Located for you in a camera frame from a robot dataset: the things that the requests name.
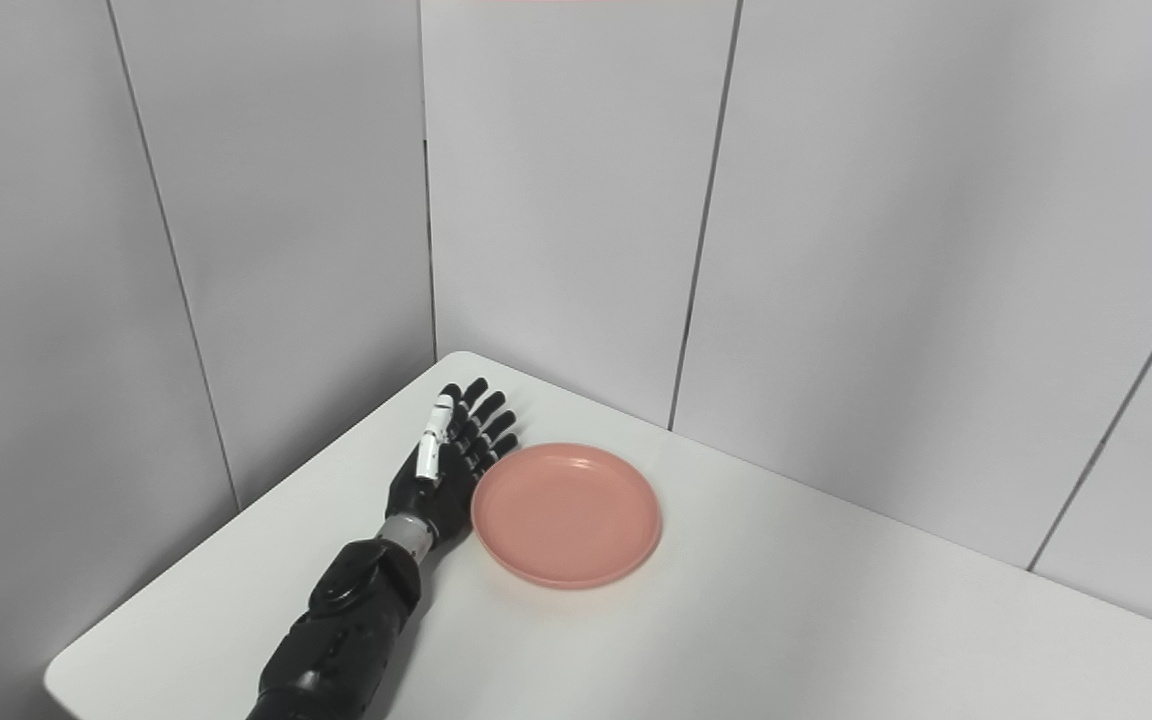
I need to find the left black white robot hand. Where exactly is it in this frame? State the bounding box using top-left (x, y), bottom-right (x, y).
top-left (385, 377), bottom-right (521, 547)

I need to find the pink round plate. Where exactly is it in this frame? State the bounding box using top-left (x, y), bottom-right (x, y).
top-left (470, 443), bottom-right (663, 590)

